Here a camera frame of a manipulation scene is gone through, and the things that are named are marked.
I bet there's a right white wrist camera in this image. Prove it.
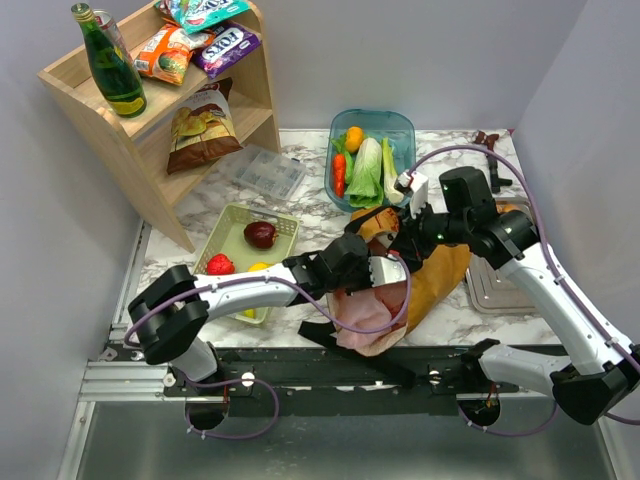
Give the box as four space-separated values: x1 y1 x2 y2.
394 170 429 219

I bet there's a colourful snack packet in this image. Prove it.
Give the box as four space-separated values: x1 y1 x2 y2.
154 0 250 34

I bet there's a yellow banana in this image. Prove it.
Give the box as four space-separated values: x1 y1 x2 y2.
243 262 270 319

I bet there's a small brown silver tool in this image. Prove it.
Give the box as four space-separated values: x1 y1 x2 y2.
473 130 500 151

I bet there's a green celery stalk bunch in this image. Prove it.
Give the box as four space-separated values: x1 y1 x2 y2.
381 137 404 205

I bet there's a clear plastic compartment box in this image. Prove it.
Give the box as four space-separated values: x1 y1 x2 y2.
218 144 307 201

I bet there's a long baguette bread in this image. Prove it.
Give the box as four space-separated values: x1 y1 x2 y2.
497 203 520 213

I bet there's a napa cabbage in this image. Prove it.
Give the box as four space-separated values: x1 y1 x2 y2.
346 137 384 208

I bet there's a black clamp tool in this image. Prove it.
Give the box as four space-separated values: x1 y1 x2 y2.
486 155 513 194

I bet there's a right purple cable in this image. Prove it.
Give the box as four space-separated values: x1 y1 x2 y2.
407 145 640 436

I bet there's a light green plastic basket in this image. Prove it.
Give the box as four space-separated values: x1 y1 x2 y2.
192 203 302 326

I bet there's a wooden shelf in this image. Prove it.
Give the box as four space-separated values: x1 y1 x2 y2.
37 0 281 254

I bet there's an orange tangerine fruit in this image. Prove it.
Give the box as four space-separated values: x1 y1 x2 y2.
345 126 365 154

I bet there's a brown potato chips bag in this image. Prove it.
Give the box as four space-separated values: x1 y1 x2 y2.
166 78 243 175

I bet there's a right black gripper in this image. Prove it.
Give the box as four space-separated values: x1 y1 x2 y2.
387 197 470 261

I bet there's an orange snack packet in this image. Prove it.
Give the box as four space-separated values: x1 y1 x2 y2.
133 23 215 86

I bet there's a purple Fox's candy bag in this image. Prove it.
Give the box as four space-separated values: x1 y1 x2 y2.
192 21 262 79

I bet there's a pink plastic grocery bag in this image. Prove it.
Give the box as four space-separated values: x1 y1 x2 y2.
328 282 408 354

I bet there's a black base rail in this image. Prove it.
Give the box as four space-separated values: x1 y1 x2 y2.
164 344 541 419

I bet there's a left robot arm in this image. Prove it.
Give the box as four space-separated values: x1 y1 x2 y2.
124 233 387 395

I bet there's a red tomato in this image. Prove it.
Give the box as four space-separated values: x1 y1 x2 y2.
206 253 236 276

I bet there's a red silver soda can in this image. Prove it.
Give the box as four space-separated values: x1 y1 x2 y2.
94 9 133 63

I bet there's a silver metal tray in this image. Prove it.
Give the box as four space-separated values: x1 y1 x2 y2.
464 197 544 315

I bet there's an orange carrot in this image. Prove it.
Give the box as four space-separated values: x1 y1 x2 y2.
332 153 347 198

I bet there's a green glass bottle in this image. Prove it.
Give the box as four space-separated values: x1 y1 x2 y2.
71 3 147 118

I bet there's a red apple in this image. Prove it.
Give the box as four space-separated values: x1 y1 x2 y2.
243 221 278 250

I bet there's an orange tote bag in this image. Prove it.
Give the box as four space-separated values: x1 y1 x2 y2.
298 205 472 389

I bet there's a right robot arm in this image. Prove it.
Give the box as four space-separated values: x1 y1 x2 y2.
395 167 639 425

